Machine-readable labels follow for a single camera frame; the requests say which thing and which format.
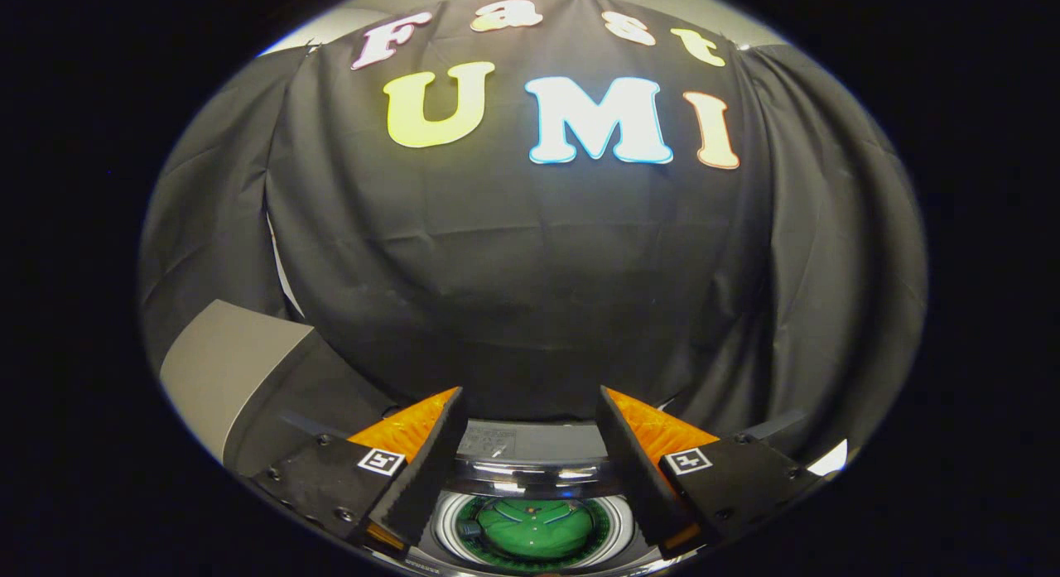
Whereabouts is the black backdrop cloth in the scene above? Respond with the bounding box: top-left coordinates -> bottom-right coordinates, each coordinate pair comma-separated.
139,0 -> 928,470

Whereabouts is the grey washing machine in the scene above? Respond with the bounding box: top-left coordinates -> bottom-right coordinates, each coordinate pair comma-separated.
406,459 -> 663,575

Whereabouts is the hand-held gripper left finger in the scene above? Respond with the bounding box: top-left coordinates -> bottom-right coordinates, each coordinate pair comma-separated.
251,387 -> 469,551

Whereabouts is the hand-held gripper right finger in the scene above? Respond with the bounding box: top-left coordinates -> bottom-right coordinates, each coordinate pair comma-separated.
595,387 -> 825,557

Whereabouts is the green polo shirt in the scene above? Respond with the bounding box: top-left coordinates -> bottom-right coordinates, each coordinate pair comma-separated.
476,498 -> 595,560

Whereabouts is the white flat sheet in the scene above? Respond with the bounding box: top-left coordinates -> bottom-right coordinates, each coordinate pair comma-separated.
807,439 -> 848,477

